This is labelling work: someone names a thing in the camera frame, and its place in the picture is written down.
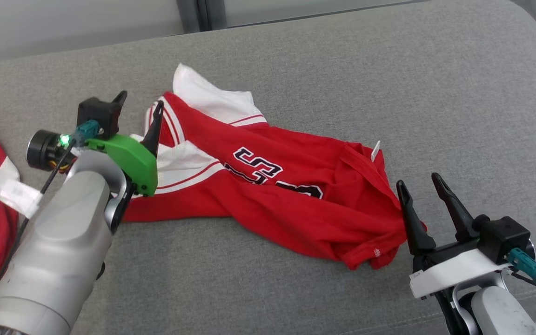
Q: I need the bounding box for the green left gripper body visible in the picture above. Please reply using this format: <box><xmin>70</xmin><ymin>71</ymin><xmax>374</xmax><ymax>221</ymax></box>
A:
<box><xmin>27</xmin><ymin>130</ymin><xmax>158</xmax><ymax>196</ymax></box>

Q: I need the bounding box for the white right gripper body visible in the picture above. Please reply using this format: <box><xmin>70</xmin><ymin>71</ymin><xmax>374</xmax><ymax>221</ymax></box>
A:
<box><xmin>409</xmin><ymin>240</ymin><xmax>513</xmax><ymax>298</ymax></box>

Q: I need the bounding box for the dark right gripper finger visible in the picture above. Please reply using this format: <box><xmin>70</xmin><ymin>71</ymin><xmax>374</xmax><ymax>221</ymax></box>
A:
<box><xmin>396</xmin><ymin>181</ymin><xmax>436</xmax><ymax>256</ymax></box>
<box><xmin>431</xmin><ymin>173</ymin><xmax>481</xmax><ymax>242</ymax></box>

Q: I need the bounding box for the red white basketball jersey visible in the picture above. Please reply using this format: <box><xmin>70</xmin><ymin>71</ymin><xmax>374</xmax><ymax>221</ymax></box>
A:
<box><xmin>121</xmin><ymin>63</ymin><xmax>428</xmax><ymax>271</ymax></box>

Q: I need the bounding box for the left arm teal-plug black cable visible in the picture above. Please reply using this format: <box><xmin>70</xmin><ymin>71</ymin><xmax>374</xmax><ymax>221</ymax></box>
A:
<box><xmin>0</xmin><ymin>120</ymin><xmax>100</xmax><ymax>289</ymax></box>

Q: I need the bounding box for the grey partition post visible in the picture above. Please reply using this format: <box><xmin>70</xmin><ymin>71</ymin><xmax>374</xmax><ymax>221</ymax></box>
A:
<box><xmin>177</xmin><ymin>0</ymin><xmax>228</xmax><ymax>34</ymax></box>

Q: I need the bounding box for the white tape cable tag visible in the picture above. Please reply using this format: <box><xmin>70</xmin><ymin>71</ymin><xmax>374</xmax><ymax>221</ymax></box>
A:
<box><xmin>0</xmin><ymin>154</ymin><xmax>44</xmax><ymax>218</ymax></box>

